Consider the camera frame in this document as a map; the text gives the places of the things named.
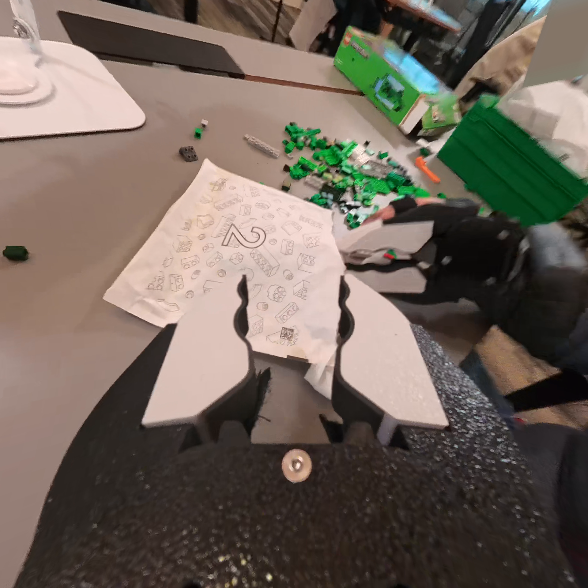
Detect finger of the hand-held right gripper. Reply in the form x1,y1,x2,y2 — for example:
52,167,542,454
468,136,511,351
344,220,435,267
353,266,429,295

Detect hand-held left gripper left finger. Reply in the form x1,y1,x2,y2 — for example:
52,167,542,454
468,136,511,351
141,277,272,436

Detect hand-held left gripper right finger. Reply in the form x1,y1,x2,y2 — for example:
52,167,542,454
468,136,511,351
332,274,449,445

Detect white printed paper bag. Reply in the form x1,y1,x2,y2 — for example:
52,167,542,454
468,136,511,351
103,158,347,400

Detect pile of green building bricks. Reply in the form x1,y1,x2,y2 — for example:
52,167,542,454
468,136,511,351
281,122,448,230

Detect grey desk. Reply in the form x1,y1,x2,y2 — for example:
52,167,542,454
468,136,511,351
0,0,497,588

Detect black desk panel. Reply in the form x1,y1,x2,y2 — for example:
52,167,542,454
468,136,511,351
57,10,245,78

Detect person's right hand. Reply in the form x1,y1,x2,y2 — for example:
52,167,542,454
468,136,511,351
367,203,399,226

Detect orange brick separator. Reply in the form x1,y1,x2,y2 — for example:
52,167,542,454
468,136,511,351
415,156,442,184

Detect large green base plates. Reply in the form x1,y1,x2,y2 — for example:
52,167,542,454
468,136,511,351
436,94,588,227

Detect long grey brick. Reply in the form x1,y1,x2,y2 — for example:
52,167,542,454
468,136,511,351
243,133,281,159

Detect green brick set box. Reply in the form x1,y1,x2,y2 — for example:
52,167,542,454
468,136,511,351
333,25,462,138

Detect person's legs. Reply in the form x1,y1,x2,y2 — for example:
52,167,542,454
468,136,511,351
459,322,588,588

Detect white book stand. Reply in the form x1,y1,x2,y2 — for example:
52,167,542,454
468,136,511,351
0,0,147,141

